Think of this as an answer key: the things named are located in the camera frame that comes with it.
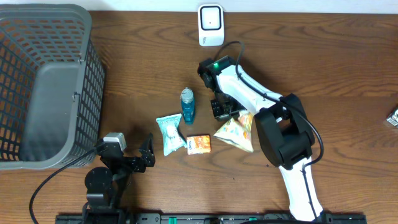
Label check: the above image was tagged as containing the small orange box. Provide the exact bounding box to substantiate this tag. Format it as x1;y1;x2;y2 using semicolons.
187;135;211;155

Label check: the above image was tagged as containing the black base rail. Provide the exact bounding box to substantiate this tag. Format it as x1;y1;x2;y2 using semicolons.
55;213;367;224

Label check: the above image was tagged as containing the small dark green box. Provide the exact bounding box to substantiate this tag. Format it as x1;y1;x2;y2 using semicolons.
386;108;398;127

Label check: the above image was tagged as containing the yellow snack bag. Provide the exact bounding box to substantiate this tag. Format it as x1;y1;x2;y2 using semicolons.
214;110;254;152

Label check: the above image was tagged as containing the light teal candy packet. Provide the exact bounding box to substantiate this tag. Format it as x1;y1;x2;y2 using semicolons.
156;113;187;156

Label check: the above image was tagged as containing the teal mouthwash bottle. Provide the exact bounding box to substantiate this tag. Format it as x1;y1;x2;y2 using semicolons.
180;88;195;124

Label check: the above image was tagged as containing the white barcode scanner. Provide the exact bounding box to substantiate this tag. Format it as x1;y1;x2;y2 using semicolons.
197;4;224;47

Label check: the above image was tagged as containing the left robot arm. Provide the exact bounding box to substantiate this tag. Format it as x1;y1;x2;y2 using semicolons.
82;133;155;224

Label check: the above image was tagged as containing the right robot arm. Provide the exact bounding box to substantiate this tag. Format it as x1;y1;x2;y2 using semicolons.
197;56;323;222

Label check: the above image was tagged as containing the grey plastic mesh basket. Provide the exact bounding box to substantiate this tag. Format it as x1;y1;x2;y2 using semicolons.
1;4;105;170

